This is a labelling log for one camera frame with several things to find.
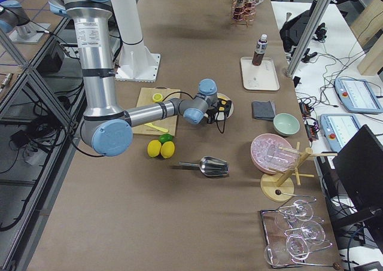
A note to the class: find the yellow lemon lower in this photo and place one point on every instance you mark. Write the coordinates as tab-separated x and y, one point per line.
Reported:
167	150

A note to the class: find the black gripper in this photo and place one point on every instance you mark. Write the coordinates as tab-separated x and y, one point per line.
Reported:
213	114

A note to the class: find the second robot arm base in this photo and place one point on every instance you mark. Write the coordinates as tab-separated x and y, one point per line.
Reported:
16	22

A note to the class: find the mint green bowl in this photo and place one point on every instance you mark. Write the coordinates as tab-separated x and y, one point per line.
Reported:
286	124

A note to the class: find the yellow lemon upper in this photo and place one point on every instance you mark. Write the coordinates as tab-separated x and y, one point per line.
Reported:
153	148

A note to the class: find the metal ice scoop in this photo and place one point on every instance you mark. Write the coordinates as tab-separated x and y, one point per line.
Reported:
209	166

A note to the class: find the green lime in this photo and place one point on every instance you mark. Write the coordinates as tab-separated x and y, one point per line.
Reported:
165	138

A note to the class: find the grey folded cloth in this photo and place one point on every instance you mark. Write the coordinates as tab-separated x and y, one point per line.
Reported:
263	110

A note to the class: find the black monitor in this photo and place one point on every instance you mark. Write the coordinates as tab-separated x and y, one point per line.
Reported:
359	168

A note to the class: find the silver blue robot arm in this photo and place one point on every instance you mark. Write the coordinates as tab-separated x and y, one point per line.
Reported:
110	45

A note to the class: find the teach pendant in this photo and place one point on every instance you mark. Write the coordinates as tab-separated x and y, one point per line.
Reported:
339	129
357	96

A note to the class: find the teach pendant near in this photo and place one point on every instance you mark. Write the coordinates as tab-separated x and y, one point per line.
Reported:
339	129

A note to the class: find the yellow plastic knife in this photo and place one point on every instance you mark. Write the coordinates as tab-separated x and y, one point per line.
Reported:
162	129

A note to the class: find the black backpack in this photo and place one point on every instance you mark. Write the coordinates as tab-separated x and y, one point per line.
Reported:
292	30

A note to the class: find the yellow lemon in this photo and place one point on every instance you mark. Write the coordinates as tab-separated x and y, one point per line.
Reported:
153	148
167	150

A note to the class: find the glass rack tray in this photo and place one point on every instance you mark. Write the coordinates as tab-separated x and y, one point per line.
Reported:
293	234

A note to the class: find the teach pendant far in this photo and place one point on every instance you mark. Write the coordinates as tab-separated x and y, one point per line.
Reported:
357	96

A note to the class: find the half lemon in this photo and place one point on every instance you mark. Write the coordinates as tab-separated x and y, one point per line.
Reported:
157	97

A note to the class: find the wooden cup tree stand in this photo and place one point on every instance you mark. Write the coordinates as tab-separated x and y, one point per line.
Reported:
279	187

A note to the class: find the pink bowl with ice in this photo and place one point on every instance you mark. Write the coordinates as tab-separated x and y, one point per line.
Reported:
268	155

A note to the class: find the white round plate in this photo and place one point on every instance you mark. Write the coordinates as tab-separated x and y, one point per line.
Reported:
220	116

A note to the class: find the tea bottle on tray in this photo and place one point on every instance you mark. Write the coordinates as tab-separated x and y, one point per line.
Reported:
260	49

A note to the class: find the cream rabbit tray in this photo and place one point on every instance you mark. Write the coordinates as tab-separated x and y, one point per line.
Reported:
259	78

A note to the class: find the copper wire bottle rack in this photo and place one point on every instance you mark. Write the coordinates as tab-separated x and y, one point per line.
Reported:
247	16

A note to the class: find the aluminium frame post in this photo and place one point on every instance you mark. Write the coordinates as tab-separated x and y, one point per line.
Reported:
317	14

